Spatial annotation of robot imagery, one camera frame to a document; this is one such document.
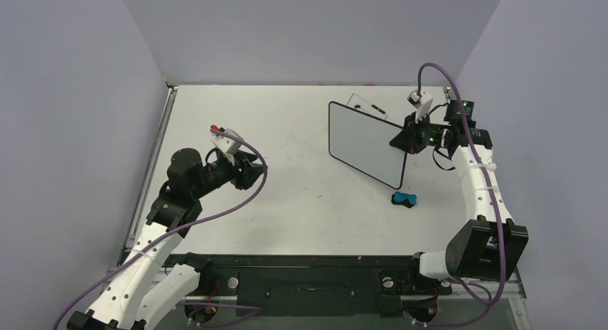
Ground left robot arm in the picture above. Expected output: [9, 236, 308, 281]
[66, 146, 268, 329]

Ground blue whiteboard eraser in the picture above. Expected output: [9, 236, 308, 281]
[391, 191, 417, 208]

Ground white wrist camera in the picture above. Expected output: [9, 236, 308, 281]
[407, 90, 434, 123]
[210, 125, 242, 166]

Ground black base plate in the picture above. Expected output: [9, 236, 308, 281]
[161, 253, 455, 317]

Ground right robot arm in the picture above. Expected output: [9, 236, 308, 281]
[389, 100, 528, 292]

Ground aluminium rail frame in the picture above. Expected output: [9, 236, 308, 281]
[97, 85, 528, 330]

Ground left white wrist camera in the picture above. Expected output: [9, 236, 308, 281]
[210, 125, 242, 166]

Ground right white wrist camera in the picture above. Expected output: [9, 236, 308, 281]
[407, 90, 434, 123]

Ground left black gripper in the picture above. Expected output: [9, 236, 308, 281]
[191, 149, 267, 199]

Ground wire whiteboard stand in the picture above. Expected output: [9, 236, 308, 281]
[346, 93, 388, 120]

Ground small whiteboard with red writing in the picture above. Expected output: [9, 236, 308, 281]
[328, 101, 407, 190]

